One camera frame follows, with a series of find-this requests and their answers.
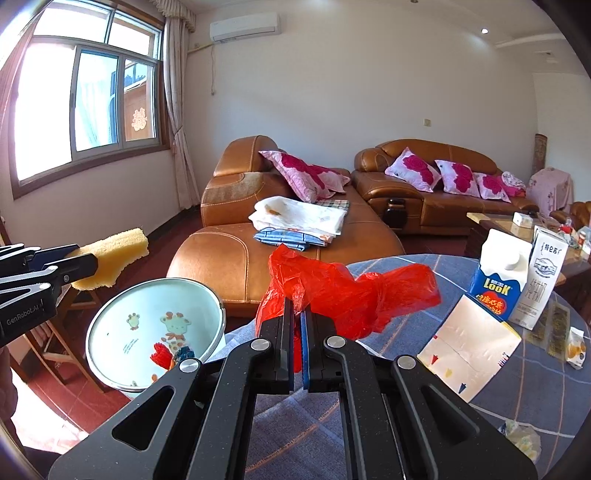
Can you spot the folded pink blanket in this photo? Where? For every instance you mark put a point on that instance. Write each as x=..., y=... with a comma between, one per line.
x=513, y=182

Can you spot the brown leather armchair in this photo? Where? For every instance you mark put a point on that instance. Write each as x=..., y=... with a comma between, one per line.
x=579, y=210

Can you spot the checked cloth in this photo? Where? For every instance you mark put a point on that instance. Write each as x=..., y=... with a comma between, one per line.
x=334, y=204

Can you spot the folded white and blue cloths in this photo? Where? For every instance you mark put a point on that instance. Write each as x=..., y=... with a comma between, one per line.
x=300, y=217

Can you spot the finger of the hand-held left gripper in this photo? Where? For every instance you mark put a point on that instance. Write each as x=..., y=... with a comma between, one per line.
x=78, y=267
x=51, y=256

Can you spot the red plastic bag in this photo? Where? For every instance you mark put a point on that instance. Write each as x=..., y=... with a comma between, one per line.
x=351, y=295

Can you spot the pink floral cover cloth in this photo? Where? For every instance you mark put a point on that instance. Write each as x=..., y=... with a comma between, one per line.
x=549, y=189

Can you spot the brown leather chaise sofa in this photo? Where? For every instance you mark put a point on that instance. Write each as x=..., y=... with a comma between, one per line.
x=221, y=258

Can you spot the window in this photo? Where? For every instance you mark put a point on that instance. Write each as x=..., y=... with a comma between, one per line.
x=87, y=101

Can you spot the yellow sponge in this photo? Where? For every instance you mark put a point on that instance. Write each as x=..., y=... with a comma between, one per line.
x=120, y=254

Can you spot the wooden chair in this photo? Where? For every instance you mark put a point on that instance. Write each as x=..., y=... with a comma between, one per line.
x=85, y=297

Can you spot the flattened white paper box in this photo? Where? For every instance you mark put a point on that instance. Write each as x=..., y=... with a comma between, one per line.
x=466, y=344

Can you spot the white basin with cartoon print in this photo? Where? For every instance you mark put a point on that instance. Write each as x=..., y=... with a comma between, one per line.
x=138, y=318

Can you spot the brown leather long sofa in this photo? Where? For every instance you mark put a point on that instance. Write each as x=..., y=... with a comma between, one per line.
x=443, y=207

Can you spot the crumpled clear wrapper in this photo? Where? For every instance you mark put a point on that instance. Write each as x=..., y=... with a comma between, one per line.
x=521, y=438

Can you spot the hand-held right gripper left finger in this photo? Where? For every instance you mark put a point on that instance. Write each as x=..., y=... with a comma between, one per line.
x=284, y=360

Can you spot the white milk carton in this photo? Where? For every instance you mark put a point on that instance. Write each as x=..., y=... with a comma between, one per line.
x=540, y=286

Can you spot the rolled patterned mat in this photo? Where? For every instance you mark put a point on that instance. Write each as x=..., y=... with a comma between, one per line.
x=539, y=150

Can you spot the white snack packet orange print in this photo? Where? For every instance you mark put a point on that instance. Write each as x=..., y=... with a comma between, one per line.
x=576, y=348

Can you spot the blue milk carton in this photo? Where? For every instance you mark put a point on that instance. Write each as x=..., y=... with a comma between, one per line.
x=496, y=288

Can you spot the white air conditioner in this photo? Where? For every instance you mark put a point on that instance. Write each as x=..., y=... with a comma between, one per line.
x=244, y=27

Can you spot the pink floral pillow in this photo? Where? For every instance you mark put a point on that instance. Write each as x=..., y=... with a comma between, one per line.
x=304, y=177
x=457, y=177
x=413, y=170
x=491, y=187

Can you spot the white tissue box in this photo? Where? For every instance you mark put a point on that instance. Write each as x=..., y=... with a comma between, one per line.
x=524, y=219

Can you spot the beige curtain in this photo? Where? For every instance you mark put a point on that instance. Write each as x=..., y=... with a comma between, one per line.
x=178, y=106

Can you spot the wooden coffee table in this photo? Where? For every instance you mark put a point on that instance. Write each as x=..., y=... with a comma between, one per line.
x=480, y=219

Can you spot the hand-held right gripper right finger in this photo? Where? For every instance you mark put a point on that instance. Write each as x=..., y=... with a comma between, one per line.
x=305, y=360

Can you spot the blue striped cloth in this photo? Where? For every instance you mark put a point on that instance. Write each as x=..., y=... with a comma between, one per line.
x=281, y=238

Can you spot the green patterned packet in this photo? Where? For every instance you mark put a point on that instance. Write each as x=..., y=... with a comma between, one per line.
x=556, y=325

